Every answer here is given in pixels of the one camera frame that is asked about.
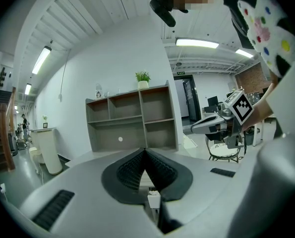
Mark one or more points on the long ceiling light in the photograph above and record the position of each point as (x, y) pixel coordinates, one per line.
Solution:
(244, 53)
(41, 59)
(27, 89)
(196, 43)

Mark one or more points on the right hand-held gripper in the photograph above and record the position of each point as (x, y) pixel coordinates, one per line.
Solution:
(237, 109)

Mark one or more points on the black head-worn camera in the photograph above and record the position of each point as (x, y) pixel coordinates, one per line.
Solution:
(162, 9)

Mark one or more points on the dark open door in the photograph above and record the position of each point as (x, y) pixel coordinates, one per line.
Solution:
(192, 100)

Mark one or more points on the green exit sign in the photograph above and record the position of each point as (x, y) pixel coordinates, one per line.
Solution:
(180, 73)

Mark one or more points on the round metal chair white cushion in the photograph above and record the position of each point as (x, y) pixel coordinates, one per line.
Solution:
(222, 151)

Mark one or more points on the green plant in white pot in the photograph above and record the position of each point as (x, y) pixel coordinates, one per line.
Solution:
(143, 79)

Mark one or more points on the white item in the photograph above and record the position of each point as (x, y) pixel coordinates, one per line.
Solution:
(154, 193)

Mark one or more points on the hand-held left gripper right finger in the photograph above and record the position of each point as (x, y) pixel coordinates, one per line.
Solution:
(201, 197)

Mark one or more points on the white background table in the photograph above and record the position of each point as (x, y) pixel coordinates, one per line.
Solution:
(257, 133)

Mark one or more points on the small white printed bag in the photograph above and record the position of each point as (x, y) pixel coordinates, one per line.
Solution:
(98, 93)

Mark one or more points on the white rounded counter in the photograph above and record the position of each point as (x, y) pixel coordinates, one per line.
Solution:
(50, 150)

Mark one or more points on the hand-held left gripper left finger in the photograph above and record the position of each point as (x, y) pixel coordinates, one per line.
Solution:
(92, 207)

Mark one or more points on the black computer monitor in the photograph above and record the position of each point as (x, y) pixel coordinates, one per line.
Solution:
(212, 101)

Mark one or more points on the person's right forearm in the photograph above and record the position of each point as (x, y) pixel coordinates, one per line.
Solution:
(260, 108)

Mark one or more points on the white waste bin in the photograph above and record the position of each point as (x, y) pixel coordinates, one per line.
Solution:
(35, 155)

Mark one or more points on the grey wooden shelf unit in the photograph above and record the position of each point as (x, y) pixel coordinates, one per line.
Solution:
(127, 133)

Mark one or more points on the small plant in vase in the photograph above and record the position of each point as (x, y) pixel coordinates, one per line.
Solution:
(45, 118)

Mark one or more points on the small black picture frame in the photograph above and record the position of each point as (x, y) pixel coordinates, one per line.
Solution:
(45, 125)

